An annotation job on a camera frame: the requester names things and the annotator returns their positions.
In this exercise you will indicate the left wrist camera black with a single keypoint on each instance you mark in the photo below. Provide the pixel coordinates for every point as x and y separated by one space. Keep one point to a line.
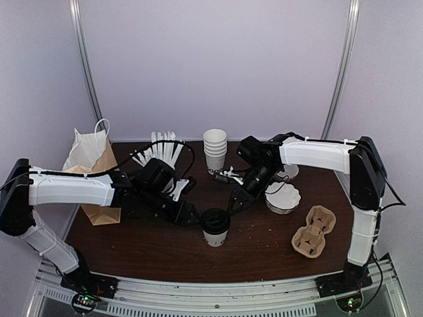
158 176

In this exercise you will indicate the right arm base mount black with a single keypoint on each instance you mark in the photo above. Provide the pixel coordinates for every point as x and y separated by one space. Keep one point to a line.
351 278

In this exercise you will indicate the brown paper takeout bag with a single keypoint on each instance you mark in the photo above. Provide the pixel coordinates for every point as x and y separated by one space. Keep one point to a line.
92 153

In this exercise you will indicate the single white paper cup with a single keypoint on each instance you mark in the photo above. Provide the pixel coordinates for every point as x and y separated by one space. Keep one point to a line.
214 239

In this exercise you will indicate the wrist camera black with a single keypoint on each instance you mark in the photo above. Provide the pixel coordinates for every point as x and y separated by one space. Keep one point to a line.
249 150
158 176

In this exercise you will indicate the black lid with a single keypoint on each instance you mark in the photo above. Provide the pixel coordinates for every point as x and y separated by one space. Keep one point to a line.
215 221

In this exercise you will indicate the bundle of wrapped white straws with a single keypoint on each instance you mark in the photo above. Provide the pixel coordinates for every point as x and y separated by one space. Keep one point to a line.
164 146

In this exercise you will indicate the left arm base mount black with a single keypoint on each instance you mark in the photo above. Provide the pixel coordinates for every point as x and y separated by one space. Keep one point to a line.
83 281

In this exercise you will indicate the right aluminium corner post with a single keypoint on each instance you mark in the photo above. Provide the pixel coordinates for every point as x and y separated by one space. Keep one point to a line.
345 58

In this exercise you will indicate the plain white round bowl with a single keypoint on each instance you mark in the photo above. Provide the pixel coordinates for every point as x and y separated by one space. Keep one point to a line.
291 171

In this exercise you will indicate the aluminium front rail frame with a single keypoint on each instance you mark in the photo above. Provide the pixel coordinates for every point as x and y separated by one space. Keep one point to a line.
289 297

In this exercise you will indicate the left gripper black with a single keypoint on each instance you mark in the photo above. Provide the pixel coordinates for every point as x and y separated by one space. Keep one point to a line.
183 220

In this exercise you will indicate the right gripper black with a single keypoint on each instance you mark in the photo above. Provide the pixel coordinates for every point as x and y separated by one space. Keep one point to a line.
243 198

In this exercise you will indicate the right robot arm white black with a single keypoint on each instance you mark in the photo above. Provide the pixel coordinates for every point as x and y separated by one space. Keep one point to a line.
358 159

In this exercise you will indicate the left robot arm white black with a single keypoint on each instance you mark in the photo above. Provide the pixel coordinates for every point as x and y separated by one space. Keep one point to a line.
27 187

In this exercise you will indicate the stack of white paper cups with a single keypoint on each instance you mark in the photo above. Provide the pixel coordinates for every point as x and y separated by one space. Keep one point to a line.
215 149

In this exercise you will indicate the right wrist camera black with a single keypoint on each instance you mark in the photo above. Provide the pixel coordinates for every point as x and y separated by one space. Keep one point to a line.
249 150

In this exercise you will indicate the brown cardboard cup carrier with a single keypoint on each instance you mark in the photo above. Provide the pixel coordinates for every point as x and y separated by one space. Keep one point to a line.
310 239

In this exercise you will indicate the white scalloped bowl black rim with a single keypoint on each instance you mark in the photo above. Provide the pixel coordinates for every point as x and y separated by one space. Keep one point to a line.
282 198

